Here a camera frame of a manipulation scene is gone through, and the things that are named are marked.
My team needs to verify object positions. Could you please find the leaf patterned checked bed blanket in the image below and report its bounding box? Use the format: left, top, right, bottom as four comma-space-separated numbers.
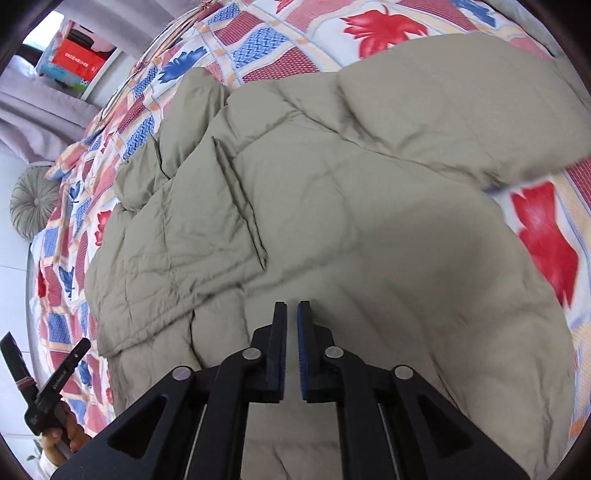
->
28, 0, 591, 462

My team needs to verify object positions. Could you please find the person's left hand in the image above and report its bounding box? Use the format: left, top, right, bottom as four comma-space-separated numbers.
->
39, 402, 90, 468

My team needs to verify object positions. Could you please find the lilac curtain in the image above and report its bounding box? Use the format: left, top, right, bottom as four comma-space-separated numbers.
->
0, 55, 105, 167

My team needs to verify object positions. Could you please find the beige puffer jacket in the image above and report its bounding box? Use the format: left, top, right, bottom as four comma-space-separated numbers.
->
84, 33, 591, 480

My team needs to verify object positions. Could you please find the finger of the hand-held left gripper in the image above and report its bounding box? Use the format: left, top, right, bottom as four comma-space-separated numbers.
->
0, 332, 38, 409
37, 338, 92, 403

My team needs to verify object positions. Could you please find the red box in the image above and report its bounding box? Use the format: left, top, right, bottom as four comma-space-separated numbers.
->
51, 39, 112, 81

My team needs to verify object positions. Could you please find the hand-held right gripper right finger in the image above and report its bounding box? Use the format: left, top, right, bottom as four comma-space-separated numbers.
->
297, 301, 530, 480

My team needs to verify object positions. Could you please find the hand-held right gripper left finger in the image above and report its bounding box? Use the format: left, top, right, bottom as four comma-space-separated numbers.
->
55, 301, 288, 480

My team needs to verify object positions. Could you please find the person's left forearm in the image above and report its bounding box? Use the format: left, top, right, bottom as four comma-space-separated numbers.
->
25, 450, 63, 480

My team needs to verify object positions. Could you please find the round grey pleated cushion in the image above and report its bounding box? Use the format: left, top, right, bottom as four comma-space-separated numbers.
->
10, 165, 63, 241

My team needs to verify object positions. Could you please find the pink box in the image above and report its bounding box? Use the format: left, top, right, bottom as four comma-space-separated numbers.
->
60, 21, 117, 52

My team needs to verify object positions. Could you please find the white shelf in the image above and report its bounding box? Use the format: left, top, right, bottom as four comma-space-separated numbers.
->
78, 46, 126, 106

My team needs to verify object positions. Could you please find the light blue box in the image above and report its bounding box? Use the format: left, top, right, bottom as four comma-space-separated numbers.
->
37, 60, 93, 90

